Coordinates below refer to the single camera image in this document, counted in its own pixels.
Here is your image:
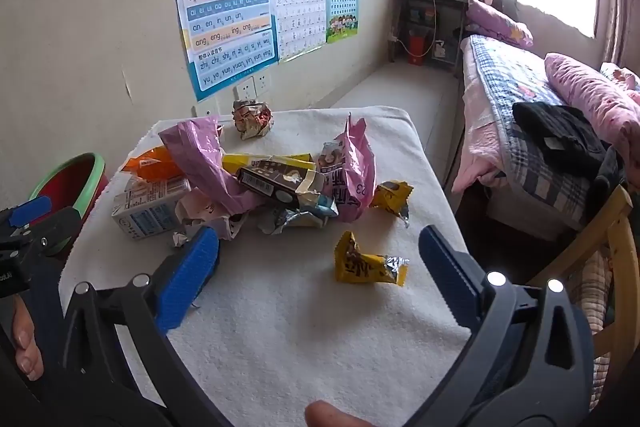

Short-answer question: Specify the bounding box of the torn silver lined wrapper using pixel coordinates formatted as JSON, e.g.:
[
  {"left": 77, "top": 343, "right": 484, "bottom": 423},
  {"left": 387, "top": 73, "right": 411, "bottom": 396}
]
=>
[{"left": 172, "top": 194, "right": 251, "bottom": 249}]

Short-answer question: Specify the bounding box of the crumpled foil wrapper ball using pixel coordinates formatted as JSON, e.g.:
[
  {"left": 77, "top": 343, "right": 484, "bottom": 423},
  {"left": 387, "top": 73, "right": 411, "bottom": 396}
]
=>
[{"left": 232, "top": 99, "right": 276, "bottom": 142}]

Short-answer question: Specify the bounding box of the white milk carton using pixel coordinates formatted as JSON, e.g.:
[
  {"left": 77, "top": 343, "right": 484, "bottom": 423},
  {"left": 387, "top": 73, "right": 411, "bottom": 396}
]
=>
[{"left": 111, "top": 177, "right": 193, "bottom": 240}]

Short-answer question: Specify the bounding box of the person's left hand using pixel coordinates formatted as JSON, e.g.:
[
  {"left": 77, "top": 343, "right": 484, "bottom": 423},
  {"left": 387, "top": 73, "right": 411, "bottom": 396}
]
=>
[{"left": 10, "top": 294, "right": 45, "bottom": 382}]

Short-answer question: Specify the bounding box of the blue alphabet wall poster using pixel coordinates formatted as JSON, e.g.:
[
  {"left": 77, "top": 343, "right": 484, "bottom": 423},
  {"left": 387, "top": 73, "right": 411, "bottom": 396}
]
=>
[{"left": 169, "top": 0, "right": 280, "bottom": 102}]

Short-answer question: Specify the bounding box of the person's right hand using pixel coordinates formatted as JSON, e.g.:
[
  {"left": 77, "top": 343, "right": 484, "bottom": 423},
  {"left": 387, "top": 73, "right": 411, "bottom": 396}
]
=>
[{"left": 305, "top": 401, "right": 373, "bottom": 427}]

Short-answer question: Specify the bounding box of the white table cloth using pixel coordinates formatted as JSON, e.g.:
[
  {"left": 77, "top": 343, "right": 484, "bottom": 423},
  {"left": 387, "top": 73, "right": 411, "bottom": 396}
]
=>
[{"left": 59, "top": 106, "right": 475, "bottom": 427}]

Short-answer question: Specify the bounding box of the dark metal shelf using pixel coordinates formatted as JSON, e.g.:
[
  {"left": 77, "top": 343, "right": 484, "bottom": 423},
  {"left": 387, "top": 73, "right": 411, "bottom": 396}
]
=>
[{"left": 387, "top": 0, "right": 469, "bottom": 78}]

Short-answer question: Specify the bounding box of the pink floral pillow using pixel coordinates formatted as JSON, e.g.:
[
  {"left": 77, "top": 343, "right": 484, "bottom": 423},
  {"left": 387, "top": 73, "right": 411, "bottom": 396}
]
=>
[{"left": 544, "top": 53, "right": 640, "bottom": 168}]

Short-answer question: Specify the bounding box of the pink snack bag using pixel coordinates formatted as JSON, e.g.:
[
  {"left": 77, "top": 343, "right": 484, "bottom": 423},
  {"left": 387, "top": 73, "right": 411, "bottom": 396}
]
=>
[
  {"left": 320, "top": 112, "right": 377, "bottom": 222},
  {"left": 159, "top": 117, "right": 266, "bottom": 215}
]

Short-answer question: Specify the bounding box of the bed with plaid quilt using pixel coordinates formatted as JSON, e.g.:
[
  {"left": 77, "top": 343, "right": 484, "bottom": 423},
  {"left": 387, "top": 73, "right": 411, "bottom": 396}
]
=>
[{"left": 452, "top": 34, "right": 640, "bottom": 239}]

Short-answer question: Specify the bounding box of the orange wrapper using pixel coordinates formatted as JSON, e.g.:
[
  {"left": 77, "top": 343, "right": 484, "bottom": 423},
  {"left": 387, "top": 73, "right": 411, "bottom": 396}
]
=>
[{"left": 120, "top": 146, "right": 183, "bottom": 182}]

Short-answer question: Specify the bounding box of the silver and blue wrapper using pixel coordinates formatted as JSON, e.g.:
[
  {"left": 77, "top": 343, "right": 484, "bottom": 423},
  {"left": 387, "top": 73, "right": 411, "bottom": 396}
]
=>
[{"left": 257, "top": 197, "right": 340, "bottom": 235}]

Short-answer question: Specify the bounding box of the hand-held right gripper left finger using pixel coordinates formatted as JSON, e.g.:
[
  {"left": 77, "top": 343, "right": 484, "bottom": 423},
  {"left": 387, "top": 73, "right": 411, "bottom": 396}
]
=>
[{"left": 30, "top": 226, "right": 221, "bottom": 427}]

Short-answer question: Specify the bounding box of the purple pillow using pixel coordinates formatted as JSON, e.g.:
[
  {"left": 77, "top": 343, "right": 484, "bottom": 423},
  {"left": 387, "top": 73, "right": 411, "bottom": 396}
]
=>
[{"left": 466, "top": 0, "right": 534, "bottom": 49}]

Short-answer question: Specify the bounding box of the wooden chair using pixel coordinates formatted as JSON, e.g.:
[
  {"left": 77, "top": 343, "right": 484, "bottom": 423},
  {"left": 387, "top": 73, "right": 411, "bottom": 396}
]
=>
[{"left": 527, "top": 184, "right": 640, "bottom": 408}]

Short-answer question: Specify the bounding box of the red bin with green rim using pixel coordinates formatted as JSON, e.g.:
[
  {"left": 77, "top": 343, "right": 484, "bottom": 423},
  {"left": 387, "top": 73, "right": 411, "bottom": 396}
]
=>
[{"left": 27, "top": 152, "right": 109, "bottom": 258}]

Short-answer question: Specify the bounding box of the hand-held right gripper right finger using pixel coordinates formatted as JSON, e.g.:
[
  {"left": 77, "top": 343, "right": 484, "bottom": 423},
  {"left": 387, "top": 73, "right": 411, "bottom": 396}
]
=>
[{"left": 405, "top": 226, "right": 596, "bottom": 427}]

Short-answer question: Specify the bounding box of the pink bed sheet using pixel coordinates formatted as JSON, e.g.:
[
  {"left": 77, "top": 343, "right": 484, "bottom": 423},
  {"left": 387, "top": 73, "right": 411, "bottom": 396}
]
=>
[{"left": 452, "top": 107, "right": 512, "bottom": 196}]

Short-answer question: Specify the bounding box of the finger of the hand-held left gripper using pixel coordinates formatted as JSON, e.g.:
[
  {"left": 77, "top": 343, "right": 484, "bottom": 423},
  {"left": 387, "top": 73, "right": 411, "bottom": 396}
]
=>
[
  {"left": 0, "top": 196, "right": 53, "bottom": 229},
  {"left": 22, "top": 206, "right": 83, "bottom": 258}
]

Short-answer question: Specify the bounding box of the yellow snack wrapper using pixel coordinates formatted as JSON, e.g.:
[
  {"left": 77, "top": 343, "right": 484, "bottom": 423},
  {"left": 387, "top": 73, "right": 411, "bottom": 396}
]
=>
[
  {"left": 334, "top": 231, "right": 411, "bottom": 289},
  {"left": 370, "top": 180, "right": 415, "bottom": 228}
]

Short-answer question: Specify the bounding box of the yellow carton box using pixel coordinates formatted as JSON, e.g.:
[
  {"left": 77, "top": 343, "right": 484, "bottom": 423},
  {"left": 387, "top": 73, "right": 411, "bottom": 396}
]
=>
[{"left": 221, "top": 152, "right": 317, "bottom": 178}]

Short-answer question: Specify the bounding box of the red container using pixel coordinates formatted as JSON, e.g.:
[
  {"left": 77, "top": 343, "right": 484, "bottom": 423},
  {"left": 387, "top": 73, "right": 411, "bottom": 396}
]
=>
[{"left": 407, "top": 34, "right": 429, "bottom": 66}]

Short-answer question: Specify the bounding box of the black clothing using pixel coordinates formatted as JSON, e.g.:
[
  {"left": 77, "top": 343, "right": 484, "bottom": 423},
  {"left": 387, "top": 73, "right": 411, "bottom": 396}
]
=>
[{"left": 512, "top": 102, "right": 615, "bottom": 181}]

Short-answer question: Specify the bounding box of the dark brown carton box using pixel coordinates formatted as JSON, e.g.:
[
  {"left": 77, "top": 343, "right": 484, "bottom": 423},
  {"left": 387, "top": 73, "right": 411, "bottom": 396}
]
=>
[{"left": 236, "top": 159, "right": 326, "bottom": 210}]

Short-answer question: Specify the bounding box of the white cable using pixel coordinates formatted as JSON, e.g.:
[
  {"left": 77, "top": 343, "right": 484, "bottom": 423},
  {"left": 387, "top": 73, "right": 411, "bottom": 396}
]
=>
[{"left": 392, "top": 0, "right": 439, "bottom": 58}]

